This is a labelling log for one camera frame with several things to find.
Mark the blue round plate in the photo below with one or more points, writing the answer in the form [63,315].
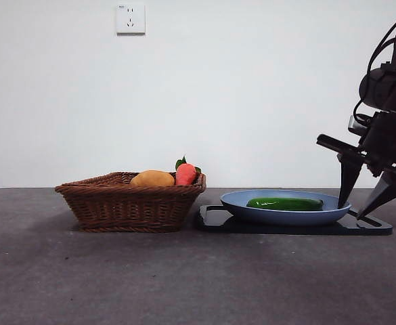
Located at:
[285,218]

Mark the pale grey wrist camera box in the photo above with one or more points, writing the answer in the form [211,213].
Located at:
[355,124]

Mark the black flat tray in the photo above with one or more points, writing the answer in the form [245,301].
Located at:
[285,230]

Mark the green pepper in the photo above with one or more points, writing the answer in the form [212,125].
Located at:
[285,204]

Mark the white wall socket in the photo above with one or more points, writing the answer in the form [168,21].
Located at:
[131,20]

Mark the brown wicker basket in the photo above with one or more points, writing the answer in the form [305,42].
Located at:
[130,210]

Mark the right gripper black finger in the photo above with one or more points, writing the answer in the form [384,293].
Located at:
[382,193]
[348,179]

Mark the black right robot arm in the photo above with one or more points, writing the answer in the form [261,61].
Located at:
[387,91]

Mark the red toy vegetable green leaves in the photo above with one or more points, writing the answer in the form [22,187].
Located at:
[185,175]

